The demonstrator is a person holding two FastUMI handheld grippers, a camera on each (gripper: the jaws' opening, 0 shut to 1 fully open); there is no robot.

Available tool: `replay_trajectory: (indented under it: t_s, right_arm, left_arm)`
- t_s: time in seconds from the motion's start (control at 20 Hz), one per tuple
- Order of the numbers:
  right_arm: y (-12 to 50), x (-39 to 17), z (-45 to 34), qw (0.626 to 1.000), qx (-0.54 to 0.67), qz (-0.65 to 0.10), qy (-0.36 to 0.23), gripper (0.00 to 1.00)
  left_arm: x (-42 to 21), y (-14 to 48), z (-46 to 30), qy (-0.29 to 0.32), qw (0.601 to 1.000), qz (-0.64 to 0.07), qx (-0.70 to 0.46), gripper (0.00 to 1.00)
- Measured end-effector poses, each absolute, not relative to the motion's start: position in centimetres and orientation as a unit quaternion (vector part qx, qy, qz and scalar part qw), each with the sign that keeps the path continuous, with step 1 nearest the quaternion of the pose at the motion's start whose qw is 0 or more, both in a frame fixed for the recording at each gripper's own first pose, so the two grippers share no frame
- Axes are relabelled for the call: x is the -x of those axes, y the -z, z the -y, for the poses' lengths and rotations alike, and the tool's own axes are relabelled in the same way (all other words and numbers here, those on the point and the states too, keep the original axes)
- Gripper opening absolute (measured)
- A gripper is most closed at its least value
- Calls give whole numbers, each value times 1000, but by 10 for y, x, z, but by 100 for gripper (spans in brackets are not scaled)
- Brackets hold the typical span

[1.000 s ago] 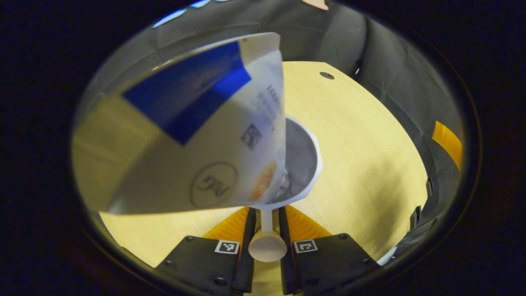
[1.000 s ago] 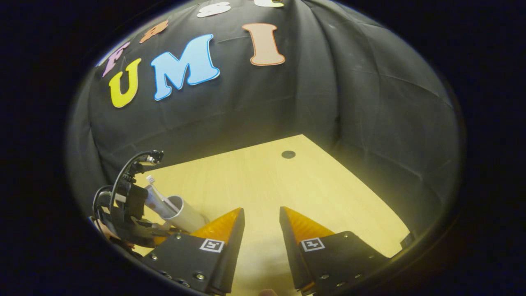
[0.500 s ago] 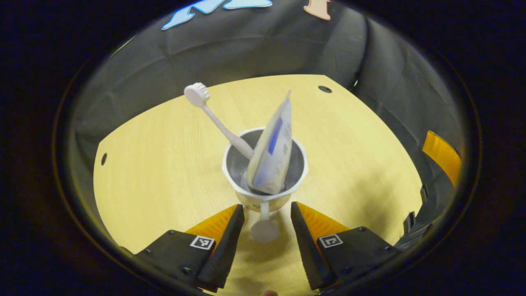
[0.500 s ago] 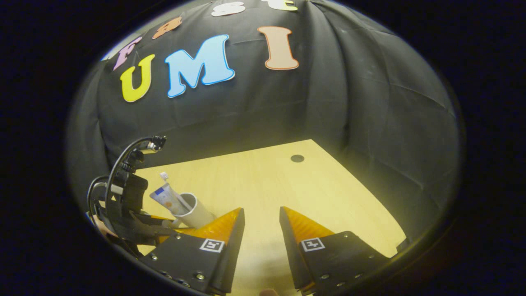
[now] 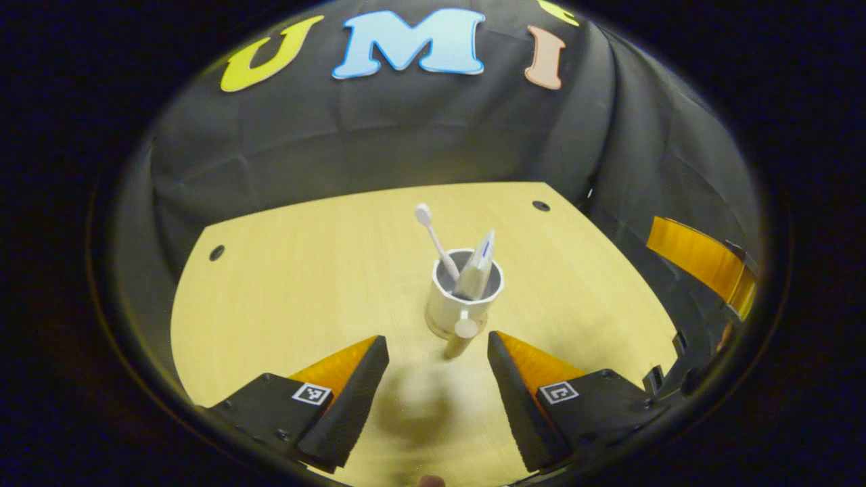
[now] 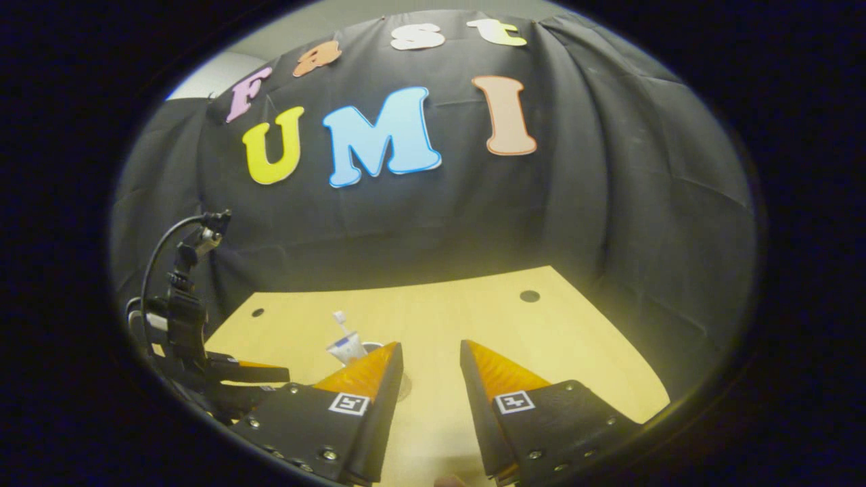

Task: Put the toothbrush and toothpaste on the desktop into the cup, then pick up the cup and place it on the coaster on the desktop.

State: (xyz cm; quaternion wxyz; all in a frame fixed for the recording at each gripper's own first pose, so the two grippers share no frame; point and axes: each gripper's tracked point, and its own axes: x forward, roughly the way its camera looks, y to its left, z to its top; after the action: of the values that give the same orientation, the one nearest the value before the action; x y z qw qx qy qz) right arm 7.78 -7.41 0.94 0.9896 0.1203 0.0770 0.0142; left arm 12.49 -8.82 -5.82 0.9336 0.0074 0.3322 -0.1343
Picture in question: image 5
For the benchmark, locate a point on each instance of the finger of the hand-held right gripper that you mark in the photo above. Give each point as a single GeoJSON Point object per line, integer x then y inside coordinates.
{"type": "Point", "coordinates": [697, 260]}

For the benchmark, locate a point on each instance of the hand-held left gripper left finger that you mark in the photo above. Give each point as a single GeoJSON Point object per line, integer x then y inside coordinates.
{"type": "Point", "coordinates": [362, 399]}

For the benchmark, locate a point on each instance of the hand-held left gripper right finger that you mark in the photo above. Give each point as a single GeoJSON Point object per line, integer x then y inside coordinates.
{"type": "Point", "coordinates": [507, 399]}

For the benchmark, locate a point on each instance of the white toothpaste tube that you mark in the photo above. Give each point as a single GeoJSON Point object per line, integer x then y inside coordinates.
{"type": "Point", "coordinates": [477, 267]}

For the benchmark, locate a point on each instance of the white toothbrush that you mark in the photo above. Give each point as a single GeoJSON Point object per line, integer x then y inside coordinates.
{"type": "Point", "coordinates": [436, 240]}

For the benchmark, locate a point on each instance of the light wooden desktop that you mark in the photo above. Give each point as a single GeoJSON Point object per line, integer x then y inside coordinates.
{"type": "Point", "coordinates": [304, 284]}

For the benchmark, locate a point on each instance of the black backdrop cloth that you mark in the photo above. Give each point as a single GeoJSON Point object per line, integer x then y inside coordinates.
{"type": "Point", "coordinates": [406, 128]}

